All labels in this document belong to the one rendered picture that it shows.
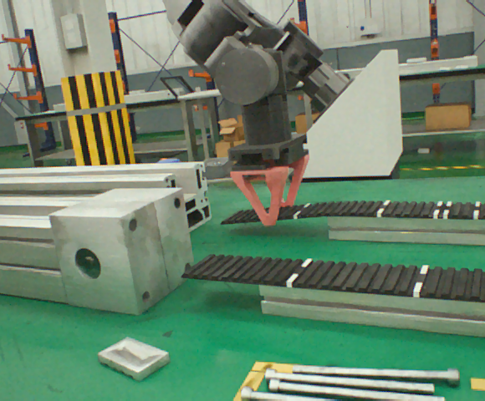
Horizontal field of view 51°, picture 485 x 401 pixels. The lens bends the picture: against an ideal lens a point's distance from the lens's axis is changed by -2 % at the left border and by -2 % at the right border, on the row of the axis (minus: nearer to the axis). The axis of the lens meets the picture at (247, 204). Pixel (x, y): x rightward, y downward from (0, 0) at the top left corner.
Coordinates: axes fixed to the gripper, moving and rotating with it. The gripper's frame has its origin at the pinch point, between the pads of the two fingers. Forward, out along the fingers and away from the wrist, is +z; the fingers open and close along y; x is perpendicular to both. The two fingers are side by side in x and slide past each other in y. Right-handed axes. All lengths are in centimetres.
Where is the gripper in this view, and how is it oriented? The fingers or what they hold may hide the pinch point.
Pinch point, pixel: (277, 212)
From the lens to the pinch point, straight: 65.0
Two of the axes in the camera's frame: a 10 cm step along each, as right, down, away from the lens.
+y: -4.4, 2.8, -8.5
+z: 1.3, 9.6, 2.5
